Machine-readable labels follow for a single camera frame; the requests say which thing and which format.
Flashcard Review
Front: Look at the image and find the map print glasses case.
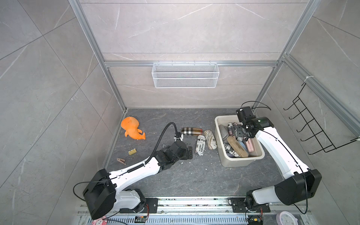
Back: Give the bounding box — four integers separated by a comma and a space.
203, 130, 218, 150

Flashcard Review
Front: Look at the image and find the beige plastic storage bin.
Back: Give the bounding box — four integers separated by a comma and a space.
214, 115, 265, 167

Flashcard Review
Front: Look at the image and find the grey case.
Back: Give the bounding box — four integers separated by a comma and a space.
219, 124, 229, 143

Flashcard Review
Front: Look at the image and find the newspaper print case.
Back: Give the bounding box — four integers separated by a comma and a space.
195, 135, 206, 156

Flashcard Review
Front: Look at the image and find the plaid glasses case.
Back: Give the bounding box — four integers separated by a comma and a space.
181, 127, 203, 136

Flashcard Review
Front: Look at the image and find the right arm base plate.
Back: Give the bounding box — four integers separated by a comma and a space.
227, 196, 271, 213

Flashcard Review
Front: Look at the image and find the small yellow clip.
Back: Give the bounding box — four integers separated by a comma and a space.
128, 149, 137, 155

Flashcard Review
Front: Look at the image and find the newspaper flag case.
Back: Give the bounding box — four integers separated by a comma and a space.
227, 123, 236, 137

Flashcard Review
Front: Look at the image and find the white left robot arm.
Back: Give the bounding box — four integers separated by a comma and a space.
80, 129, 192, 220

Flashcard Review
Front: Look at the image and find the white round clock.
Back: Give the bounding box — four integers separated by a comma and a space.
276, 211, 298, 225

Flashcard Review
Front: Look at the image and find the white wire mesh basket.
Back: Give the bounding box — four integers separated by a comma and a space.
151, 62, 219, 89

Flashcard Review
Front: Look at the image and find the tan fabric case front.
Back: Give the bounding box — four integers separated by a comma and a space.
227, 136, 249, 158

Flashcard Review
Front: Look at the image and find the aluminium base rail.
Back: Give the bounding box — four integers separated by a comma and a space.
75, 196, 317, 225

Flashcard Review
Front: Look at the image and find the wooden clothespin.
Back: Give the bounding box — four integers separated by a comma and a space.
116, 158, 126, 165

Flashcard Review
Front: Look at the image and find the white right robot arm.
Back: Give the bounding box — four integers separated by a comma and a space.
236, 105, 322, 212

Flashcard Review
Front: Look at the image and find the pink flower toy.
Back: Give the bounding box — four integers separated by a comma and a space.
91, 219, 107, 225

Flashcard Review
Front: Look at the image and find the orange plush toy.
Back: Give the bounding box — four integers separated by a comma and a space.
121, 117, 146, 140

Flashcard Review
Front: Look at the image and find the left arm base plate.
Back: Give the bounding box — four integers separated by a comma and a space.
120, 198, 158, 213

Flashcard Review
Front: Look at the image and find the pink case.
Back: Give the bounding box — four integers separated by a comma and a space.
246, 139, 255, 152

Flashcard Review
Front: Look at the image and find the black wire hook rack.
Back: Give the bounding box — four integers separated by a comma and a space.
283, 82, 360, 155

